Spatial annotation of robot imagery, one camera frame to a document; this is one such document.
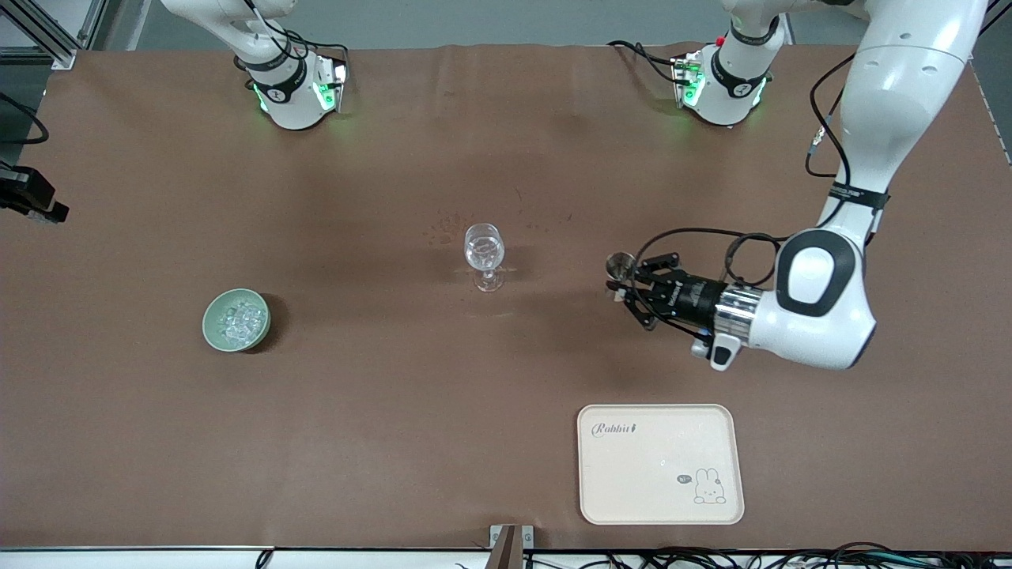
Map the cream rabbit print tray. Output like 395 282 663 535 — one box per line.
577 404 746 526

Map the aluminium frame post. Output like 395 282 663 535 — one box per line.
16 0 80 70

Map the steel double jigger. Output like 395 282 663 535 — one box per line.
606 252 636 305

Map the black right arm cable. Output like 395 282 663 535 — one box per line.
0 93 50 145

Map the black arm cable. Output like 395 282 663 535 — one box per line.
0 93 50 145
636 54 878 289

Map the pale green ceramic bowl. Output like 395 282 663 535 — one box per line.
202 288 272 353

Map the clear ice cubes pile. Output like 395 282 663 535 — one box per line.
220 300 266 345

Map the black right base cable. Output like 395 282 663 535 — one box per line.
241 0 350 72

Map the brown table cover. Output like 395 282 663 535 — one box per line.
0 41 1012 552

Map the black left base cable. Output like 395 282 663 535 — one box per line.
607 40 681 86

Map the black base cable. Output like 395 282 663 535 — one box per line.
241 0 350 72
607 40 681 86

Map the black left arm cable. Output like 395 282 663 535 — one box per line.
636 54 878 289

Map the clear wine glass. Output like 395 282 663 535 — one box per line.
463 223 507 293

